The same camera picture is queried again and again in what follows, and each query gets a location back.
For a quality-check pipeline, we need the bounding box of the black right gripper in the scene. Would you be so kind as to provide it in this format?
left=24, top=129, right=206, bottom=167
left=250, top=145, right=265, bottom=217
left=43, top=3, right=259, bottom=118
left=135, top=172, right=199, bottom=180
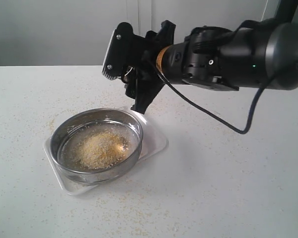
left=109, top=20, right=176, bottom=114

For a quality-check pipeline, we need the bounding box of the round stainless steel sieve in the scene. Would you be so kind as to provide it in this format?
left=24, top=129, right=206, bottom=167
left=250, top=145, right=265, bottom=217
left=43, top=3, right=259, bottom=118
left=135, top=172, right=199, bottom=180
left=49, top=108, right=144, bottom=185

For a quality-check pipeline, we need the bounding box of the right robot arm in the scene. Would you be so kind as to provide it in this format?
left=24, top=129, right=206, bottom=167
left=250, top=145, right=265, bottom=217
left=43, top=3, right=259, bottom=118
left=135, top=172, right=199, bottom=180
left=102, top=19, right=298, bottom=113

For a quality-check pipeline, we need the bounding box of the white plastic tray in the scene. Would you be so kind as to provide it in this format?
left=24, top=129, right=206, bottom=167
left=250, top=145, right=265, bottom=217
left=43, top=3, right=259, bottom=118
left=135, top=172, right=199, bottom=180
left=43, top=106, right=168, bottom=196

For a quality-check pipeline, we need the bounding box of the yellow grain mixture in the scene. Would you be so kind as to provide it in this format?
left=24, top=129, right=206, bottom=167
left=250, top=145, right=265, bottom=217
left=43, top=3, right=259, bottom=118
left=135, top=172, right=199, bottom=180
left=74, top=131, right=130, bottom=170

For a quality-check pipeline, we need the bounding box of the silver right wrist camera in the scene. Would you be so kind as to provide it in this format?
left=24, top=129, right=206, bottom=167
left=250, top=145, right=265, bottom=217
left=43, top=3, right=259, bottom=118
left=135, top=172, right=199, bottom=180
left=102, top=30, right=117, bottom=80

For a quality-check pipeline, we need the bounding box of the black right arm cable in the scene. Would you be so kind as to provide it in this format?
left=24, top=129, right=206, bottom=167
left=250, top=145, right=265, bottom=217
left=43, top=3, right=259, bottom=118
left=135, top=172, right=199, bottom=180
left=144, top=19, right=276, bottom=135

